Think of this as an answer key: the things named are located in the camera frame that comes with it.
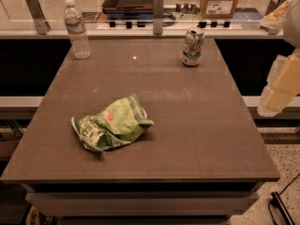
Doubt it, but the middle metal rail bracket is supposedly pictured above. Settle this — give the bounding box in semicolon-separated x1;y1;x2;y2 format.
153;0;164;35

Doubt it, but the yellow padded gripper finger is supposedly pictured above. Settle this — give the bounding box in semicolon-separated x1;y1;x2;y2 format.
257;52;300;117
260;0;292;29

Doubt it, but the black floor cable device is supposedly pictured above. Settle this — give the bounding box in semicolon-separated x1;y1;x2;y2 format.
268;173;300;225

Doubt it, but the dark tray stack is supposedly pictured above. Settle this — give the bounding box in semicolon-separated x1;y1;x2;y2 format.
101;0;163;15

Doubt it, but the green 7up soda can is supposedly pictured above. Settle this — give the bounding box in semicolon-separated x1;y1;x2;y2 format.
182;27;204;67

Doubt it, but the clear plastic water bottle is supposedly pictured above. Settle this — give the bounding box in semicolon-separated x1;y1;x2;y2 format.
64;0;91;60

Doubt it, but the left metal rail bracket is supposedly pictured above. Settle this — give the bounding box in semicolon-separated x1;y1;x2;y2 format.
25;0;51;35

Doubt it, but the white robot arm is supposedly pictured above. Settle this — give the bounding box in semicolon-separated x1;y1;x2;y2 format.
257;0;300;117

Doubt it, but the green jalapeno chip bag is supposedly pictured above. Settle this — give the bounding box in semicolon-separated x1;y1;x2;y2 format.
71;95;154;153

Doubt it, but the cardboard box with label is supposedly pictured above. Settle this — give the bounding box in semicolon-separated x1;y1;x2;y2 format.
200;0;238;19

